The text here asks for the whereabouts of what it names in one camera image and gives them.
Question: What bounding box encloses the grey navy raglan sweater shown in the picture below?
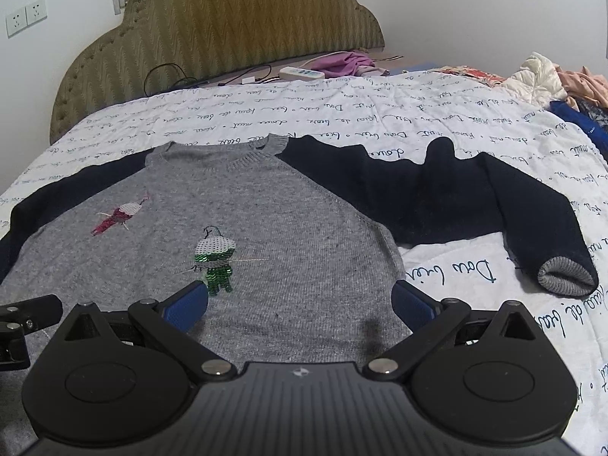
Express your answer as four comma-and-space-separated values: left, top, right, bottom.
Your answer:
0, 133, 599, 443

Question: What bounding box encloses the white script print quilt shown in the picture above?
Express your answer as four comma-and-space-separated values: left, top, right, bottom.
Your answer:
1, 72, 607, 455

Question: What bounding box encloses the red floral fabric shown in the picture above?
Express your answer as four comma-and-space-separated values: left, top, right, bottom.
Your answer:
435, 66, 506, 87

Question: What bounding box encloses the blue garment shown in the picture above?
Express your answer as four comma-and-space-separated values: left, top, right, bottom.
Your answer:
549, 101, 607, 160

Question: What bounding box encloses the purple garment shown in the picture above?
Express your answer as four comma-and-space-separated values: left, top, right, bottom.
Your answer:
307, 51, 388, 78

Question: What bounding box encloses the white power strip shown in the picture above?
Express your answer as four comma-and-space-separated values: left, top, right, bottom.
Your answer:
278, 66, 326, 81

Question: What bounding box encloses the peach pink garment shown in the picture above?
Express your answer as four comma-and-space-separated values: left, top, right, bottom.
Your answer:
556, 66, 608, 108

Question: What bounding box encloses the olive tufted headboard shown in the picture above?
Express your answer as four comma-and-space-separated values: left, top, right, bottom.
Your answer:
49, 0, 385, 142

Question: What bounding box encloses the black cable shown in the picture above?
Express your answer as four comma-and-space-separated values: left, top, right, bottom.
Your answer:
142, 62, 273, 98

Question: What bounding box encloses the white double wall socket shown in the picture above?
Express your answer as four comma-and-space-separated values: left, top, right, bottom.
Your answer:
5, 0, 48, 38

